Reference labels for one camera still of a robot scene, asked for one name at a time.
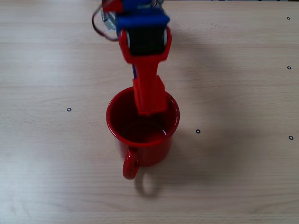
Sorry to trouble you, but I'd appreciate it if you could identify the red enamel mug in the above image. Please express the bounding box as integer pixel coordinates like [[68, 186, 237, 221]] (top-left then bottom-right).
[[106, 86, 180, 180]]

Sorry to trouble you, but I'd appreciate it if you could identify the thin red servo wire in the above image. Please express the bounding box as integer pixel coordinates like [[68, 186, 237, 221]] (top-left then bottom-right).
[[91, 8, 120, 42]]

